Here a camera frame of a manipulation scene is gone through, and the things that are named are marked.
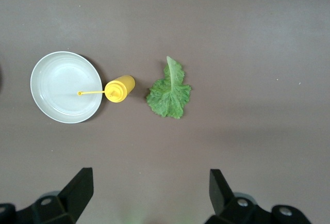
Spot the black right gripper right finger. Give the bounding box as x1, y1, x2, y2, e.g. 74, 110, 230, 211
205, 168, 310, 224

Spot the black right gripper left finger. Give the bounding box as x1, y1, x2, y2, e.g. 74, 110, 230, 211
0, 167, 94, 224

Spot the green lettuce leaf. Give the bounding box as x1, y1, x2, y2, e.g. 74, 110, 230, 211
146, 55, 192, 120

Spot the beige round plate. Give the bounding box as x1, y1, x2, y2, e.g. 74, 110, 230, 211
29, 51, 104, 124

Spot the yellow mustard squeeze bottle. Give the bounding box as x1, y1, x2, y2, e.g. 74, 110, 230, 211
77, 74, 136, 104

